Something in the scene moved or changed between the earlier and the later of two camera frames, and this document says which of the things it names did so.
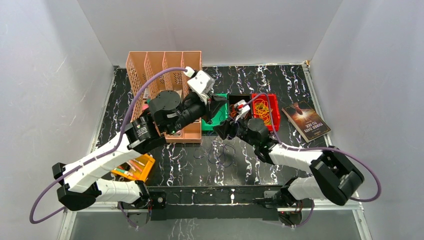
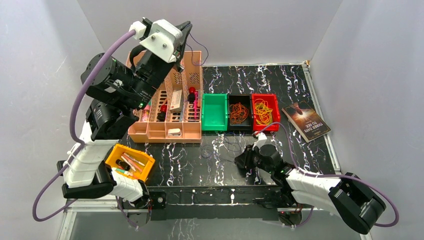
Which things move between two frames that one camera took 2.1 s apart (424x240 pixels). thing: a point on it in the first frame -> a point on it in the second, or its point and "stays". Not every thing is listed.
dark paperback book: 311,126 stays
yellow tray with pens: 138,168 stays
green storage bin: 221,117 stays
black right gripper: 222,129 -> 246,157
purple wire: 217,153 -> 194,64
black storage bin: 233,99 stays
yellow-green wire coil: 262,110 stays
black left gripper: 210,105 -> 180,62
